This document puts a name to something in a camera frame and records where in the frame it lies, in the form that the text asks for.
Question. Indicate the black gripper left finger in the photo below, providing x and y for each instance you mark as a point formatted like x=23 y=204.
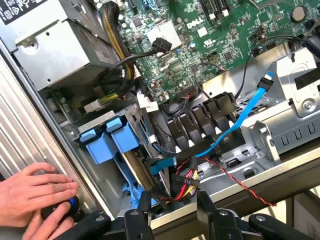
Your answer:
x=136 y=225

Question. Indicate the open PC case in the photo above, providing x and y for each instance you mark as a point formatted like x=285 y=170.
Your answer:
x=287 y=120

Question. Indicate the silver power supply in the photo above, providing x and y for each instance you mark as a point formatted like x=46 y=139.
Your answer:
x=55 y=55

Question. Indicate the coin battery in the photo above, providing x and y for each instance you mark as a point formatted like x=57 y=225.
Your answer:
x=299 y=13

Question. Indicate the person's right hand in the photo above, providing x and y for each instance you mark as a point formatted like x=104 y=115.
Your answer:
x=42 y=230

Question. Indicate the black plastic fan shroud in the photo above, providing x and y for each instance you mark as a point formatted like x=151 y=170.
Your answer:
x=220 y=107

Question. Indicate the green motherboard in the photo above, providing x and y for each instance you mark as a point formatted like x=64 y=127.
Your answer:
x=225 y=37

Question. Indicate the person's left hand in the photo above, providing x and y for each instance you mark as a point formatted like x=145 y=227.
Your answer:
x=30 y=195

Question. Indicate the black RAM slot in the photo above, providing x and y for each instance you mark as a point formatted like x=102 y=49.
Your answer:
x=221 y=6

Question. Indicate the metal disk bay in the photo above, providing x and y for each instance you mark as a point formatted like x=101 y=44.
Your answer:
x=100 y=121

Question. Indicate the silver chipset heat sink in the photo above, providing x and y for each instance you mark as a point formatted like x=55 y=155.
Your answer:
x=162 y=30

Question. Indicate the empty blue disk carrier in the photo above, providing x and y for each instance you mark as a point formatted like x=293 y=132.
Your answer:
x=100 y=152

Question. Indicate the white power plug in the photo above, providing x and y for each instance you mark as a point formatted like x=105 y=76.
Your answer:
x=91 y=107

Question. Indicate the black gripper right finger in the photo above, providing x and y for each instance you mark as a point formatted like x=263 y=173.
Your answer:
x=220 y=225

